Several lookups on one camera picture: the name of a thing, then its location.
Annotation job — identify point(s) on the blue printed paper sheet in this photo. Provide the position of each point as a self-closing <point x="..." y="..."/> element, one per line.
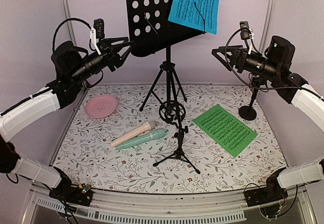
<point x="197" y="14"/>

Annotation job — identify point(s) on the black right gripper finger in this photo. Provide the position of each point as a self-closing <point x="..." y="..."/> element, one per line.
<point x="228" y="58"/>
<point x="230" y="47"/>

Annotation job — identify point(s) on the pink round pad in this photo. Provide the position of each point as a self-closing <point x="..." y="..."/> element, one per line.
<point x="101" y="106"/>

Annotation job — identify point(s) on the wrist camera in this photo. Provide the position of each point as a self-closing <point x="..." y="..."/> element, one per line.
<point x="246" y="34"/>
<point x="96" y="34"/>

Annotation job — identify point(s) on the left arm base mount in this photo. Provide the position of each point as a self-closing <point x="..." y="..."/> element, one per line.
<point x="66" y="192"/>

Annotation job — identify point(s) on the black tripod music stand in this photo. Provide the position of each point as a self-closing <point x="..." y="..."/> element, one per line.
<point x="151" y="32"/>

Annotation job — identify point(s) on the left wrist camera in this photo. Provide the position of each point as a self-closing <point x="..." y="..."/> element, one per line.
<point x="96" y="34"/>

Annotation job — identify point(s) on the beige toy microphone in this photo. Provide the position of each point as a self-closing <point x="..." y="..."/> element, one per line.
<point x="147" y="126"/>

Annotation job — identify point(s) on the front metal rail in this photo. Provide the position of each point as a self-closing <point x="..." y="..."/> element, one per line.
<point x="122" y="207"/>

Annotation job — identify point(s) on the green paper sheet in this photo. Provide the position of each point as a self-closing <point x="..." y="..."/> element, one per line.
<point x="226" y="130"/>

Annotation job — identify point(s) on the floral patterned table mat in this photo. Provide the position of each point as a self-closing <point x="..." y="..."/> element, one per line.
<point x="86" y="154"/>

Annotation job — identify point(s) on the black round-base mic stand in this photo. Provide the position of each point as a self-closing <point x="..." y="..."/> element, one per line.
<point x="248" y="112"/>

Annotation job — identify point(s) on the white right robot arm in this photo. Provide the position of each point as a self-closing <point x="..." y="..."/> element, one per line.
<point x="274" y="66"/>

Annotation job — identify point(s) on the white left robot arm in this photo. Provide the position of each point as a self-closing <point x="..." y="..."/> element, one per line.
<point x="56" y="95"/>

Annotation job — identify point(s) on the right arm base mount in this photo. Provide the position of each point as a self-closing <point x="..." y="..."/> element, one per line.
<point x="256" y="195"/>

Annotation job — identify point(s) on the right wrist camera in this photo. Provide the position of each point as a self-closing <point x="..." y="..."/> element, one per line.
<point x="246" y="34"/>

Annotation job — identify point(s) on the black small tripod mic stand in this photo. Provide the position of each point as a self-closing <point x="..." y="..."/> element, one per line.
<point x="172" y="112"/>

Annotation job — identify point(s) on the left metal frame post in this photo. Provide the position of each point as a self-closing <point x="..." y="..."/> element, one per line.
<point x="68" y="11"/>

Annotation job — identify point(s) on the right metal frame post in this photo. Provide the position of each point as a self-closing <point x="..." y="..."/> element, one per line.
<point x="264" y="33"/>

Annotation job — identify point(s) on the metal frame post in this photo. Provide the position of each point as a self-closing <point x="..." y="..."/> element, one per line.
<point x="264" y="33"/>
<point x="68" y="11"/>

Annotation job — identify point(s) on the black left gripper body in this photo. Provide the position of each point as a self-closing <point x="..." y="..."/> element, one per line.
<point x="111" y="60"/>

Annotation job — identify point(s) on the mint green toy microphone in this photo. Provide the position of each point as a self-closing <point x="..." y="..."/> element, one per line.
<point x="153" y="135"/>

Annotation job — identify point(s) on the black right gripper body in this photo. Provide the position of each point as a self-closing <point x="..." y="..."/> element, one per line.
<point x="240" y="64"/>

